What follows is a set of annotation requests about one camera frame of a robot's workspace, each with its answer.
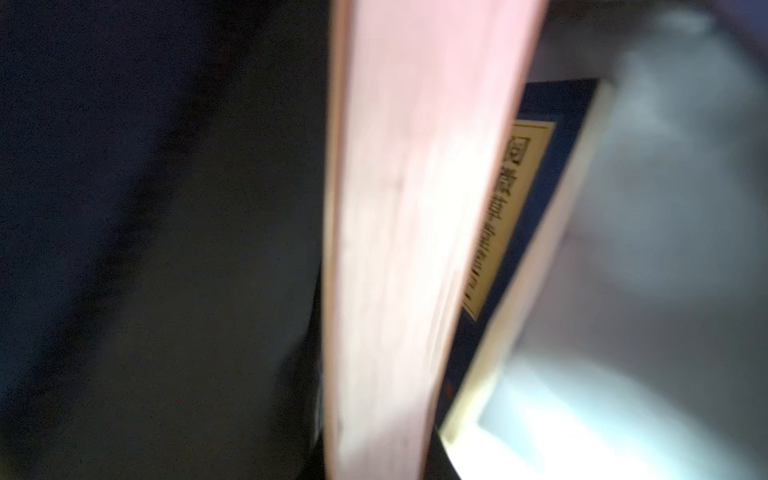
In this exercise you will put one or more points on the brown Scroll Marked book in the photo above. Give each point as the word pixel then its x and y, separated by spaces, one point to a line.
pixel 421 98

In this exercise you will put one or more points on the blue book yellow label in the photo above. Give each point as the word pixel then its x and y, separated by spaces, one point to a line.
pixel 545 162

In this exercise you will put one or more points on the navy blue student backpack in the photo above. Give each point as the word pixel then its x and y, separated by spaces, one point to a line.
pixel 161 197

